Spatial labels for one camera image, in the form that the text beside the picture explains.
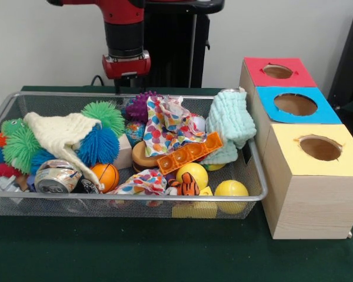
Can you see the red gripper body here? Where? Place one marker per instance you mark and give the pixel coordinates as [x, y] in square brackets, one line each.
[126, 67]

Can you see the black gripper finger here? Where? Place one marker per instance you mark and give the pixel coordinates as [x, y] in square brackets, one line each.
[133, 82]
[117, 86]

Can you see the purple spiky rubber toy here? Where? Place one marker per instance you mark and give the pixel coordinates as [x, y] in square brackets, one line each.
[136, 107]

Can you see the colourful dotted cloth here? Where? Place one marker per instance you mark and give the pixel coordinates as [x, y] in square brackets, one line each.
[167, 129]

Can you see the cream knitted cloth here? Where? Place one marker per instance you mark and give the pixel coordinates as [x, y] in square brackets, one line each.
[56, 132]

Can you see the light blue knitted cloth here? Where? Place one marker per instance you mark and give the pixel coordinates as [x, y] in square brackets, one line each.
[229, 117]

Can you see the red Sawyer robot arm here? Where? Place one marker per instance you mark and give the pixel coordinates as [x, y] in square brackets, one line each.
[123, 29]

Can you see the wooden box with three holes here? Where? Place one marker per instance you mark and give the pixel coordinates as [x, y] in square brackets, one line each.
[311, 202]

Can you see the green spiky rubber ball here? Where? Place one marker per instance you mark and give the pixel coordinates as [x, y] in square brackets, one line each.
[104, 113]

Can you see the blue spiky rubber ball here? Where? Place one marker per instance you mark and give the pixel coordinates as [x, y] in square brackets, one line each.
[98, 145]

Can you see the orange toy building brick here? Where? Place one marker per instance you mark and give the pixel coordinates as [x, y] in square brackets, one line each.
[191, 152]

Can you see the yellow ball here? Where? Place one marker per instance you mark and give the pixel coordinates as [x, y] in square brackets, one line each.
[231, 191]
[194, 171]

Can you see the green spiky caterpillar toy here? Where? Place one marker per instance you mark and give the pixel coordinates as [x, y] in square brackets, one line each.
[19, 144]

